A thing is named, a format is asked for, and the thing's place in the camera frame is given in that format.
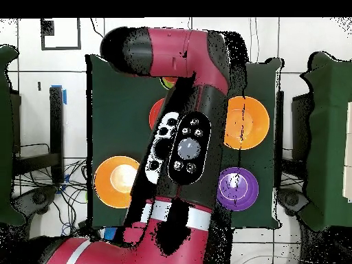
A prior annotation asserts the red plastic bowl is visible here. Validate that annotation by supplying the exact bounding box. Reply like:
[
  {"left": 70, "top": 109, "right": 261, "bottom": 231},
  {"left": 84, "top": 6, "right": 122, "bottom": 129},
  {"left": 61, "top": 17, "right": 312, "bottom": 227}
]
[{"left": 148, "top": 98, "right": 166, "bottom": 130}]

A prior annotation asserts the green plastic bowl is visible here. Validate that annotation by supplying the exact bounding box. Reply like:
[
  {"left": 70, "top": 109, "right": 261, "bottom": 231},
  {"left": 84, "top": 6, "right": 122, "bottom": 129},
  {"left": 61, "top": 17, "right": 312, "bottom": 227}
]
[{"left": 159, "top": 77, "right": 175, "bottom": 91}]

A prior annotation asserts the dark green table cloth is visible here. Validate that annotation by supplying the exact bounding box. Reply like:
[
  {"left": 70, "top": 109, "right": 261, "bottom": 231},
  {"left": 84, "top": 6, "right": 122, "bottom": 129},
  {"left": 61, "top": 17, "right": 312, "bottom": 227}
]
[{"left": 85, "top": 54, "right": 284, "bottom": 230}]

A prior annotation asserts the large orange plastic bowl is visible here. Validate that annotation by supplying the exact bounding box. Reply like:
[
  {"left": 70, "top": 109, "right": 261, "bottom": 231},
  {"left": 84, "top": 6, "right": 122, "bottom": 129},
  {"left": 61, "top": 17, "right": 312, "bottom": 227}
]
[
  {"left": 93, "top": 155, "right": 140, "bottom": 209},
  {"left": 223, "top": 96, "right": 270, "bottom": 151}
]

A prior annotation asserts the purple plastic bowl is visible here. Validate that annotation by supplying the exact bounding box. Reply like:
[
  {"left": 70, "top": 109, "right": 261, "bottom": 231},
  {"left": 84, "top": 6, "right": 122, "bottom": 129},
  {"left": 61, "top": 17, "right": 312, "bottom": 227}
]
[{"left": 216, "top": 166, "right": 260, "bottom": 212}]

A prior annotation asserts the black office chair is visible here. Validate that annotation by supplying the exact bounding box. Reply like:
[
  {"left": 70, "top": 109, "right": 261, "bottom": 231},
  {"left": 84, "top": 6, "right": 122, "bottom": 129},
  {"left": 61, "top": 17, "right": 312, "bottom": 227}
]
[
  {"left": 12, "top": 186, "right": 58, "bottom": 221},
  {"left": 277, "top": 188, "right": 310, "bottom": 218}
]

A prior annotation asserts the green cloth covered table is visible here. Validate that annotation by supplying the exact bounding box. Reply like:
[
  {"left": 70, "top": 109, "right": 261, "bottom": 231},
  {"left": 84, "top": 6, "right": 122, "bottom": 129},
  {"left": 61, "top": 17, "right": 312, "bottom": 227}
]
[
  {"left": 0, "top": 45, "right": 26, "bottom": 228},
  {"left": 298, "top": 51, "right": 352, "bottom": 232}
]

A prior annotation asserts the black metal post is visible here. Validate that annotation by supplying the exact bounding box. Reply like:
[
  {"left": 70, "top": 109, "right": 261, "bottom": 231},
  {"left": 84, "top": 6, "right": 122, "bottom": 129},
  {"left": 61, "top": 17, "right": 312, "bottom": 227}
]
[{"left": 274, "top": 90, "right": 285, "bottom": 189}]

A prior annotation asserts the tangle of cables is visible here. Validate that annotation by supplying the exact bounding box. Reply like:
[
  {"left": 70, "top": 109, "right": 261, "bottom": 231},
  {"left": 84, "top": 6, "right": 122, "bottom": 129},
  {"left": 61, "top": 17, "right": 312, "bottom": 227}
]
[{"left": 12, "top": 159, "right": 91, "bottom": 237}]

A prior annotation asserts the black metal frame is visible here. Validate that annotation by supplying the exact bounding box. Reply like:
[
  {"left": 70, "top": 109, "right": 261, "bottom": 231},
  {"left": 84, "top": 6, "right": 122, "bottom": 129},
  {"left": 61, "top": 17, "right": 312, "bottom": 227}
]
[{"left": 10, "top": 85, "right": 65, "bottom": 185}]

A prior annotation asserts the thin black cable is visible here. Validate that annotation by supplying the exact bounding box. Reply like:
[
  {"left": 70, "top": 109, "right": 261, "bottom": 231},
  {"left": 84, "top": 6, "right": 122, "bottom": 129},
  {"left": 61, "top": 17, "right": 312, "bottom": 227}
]
[{"left": 89, "top": 18, "right": 105, "bottom": 39}]

